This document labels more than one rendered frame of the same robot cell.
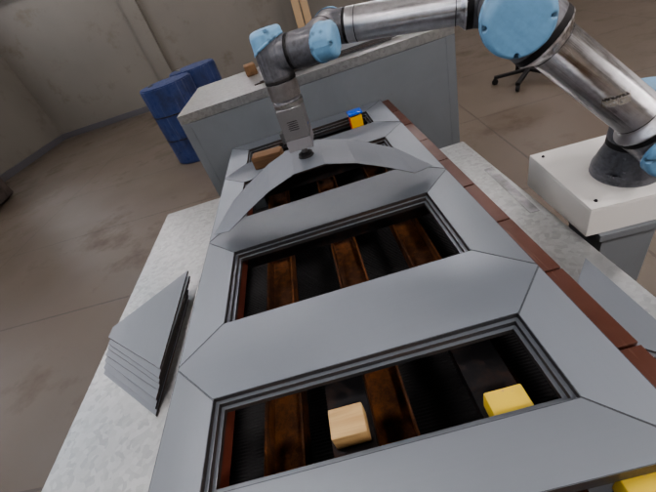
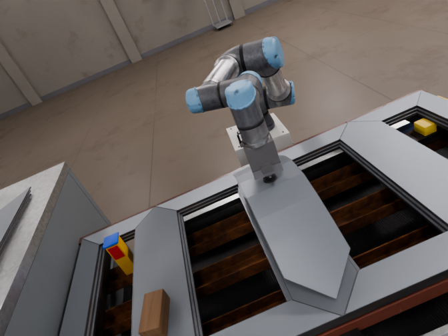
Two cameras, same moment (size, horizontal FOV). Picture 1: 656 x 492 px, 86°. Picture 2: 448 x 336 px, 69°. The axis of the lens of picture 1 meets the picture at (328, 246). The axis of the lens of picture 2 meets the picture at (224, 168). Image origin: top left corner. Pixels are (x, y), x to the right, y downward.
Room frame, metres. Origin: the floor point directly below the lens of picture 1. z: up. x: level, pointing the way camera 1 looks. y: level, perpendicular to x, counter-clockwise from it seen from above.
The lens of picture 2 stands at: (1.09, 0.75, 1.60)
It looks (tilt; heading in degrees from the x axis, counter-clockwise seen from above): 31 degrees down; 265
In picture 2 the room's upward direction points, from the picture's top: 24 degrees counter-clockwise
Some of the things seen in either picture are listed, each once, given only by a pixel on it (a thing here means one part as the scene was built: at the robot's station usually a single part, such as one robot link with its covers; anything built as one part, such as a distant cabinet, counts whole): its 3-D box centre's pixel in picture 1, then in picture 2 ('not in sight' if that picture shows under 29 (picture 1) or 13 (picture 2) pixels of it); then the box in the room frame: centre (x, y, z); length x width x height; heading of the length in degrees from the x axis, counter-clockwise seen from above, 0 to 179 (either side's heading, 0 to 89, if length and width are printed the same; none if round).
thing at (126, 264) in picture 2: (359, 136); (125, 258); (1.50, -0.30, 0.78); 0.05 x 0.05 x 0.19; 85
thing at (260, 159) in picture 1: (268, 157); (155, 314); (1.37, 0.10, 0.87); 0.12 x 0.06 x 0.05; 77
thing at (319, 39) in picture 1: (314, 42); (242, 90); (0.88, -0.12, 1.26); 0.11 x 0.11 x 0.08; 62
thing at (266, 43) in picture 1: (273, 55); (244, 104); (0.91, -0.03, 1.26); 0.09 x 0.08 x 0.11; 62
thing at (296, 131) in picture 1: (290, 123); (261, 156); (0.91, -0.02, 1.11); 0.10 x 0.09 x 0.16; 79
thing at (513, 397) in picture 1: (510, 409); (425, 127); (0.23, -0.18, 0.79); 0.06 x 0.05 x 0.04; 85
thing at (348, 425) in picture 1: (348, 425); not in sight; (0.29, 0.07, 0.79); 0.06 x 0.05 x 0.04; 85
